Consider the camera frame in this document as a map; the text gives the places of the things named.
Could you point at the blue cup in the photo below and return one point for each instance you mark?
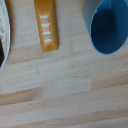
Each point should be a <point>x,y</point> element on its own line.
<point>110,28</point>

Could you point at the orange bread loaf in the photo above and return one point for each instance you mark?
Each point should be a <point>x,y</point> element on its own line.
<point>46,23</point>

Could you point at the white floral-rim plate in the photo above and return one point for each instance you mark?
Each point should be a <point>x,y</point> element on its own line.
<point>4,31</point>

